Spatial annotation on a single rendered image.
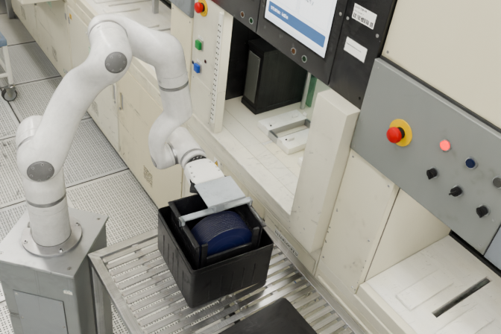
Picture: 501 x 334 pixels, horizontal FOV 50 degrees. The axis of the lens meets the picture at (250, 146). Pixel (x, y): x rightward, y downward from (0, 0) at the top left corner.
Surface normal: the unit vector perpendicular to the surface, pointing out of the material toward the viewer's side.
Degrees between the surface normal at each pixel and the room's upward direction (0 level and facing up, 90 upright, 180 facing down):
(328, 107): 90
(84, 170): 0
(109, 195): 0
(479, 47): 90
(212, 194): 0
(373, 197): 90
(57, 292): 90
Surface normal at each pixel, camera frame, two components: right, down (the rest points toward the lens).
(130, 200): 0.11, -0.79
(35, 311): -0.18, 0.58
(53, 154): 0.65, 0.22
